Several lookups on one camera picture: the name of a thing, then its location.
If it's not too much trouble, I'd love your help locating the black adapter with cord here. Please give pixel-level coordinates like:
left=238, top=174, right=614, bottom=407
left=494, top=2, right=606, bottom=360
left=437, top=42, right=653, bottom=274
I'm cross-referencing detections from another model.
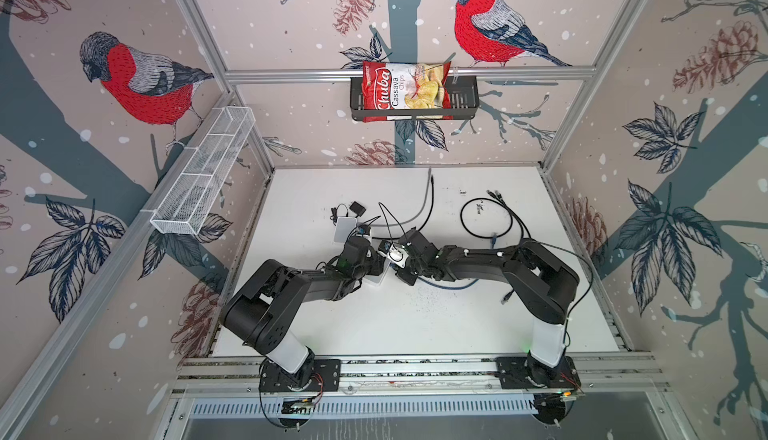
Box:
left=330, top=201, right=367, bottom=225

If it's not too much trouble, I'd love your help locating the grey ethernet cable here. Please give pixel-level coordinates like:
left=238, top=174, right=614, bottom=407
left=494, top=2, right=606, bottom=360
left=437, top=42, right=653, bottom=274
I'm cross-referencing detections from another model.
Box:
left=357, top=168, right=434, bottom=229

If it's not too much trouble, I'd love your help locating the black cable gold green plug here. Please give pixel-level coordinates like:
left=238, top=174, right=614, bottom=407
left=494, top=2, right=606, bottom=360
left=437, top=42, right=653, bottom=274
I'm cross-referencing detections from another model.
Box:
left=459, top=190, right=532, bottom=306

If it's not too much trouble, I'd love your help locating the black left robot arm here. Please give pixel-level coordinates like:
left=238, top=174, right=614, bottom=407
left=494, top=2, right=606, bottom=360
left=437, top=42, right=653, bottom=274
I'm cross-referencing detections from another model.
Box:
left=219, top=237, right=385, bottom=384

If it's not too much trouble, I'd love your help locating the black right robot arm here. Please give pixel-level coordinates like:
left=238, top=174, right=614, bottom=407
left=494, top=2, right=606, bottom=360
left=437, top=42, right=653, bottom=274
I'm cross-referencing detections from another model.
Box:
left=384, top=229, right=580, bottom=370

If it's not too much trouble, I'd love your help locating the red cassava chips bag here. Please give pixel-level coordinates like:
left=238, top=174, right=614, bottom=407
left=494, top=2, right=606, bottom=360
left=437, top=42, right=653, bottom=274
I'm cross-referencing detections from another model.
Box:
left=362, top=62, right=451, bottom=112

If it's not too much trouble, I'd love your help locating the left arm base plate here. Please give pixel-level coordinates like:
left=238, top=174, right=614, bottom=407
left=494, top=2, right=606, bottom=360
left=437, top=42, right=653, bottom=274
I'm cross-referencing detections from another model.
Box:
left=259, top=356, right=341, bottom=393

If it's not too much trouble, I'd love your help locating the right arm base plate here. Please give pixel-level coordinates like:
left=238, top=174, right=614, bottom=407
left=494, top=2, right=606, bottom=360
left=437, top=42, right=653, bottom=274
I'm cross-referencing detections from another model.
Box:
left=495, top=355, right=581, bottom=390

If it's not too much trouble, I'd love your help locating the black wire wall basket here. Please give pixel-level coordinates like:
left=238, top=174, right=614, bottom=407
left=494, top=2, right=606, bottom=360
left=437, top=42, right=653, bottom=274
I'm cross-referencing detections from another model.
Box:
left=349, top=76, right=480, bottom=123

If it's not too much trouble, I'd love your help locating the white mesh wall shelf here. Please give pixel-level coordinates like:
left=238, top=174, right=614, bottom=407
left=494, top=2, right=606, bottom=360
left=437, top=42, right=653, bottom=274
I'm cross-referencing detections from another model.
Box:
left=150, top=106, right=255, bottom=236

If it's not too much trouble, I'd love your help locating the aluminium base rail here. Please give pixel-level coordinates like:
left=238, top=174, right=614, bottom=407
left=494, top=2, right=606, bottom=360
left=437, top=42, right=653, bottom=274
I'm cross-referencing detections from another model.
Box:
left=168, top=351, right=671, bottom=399

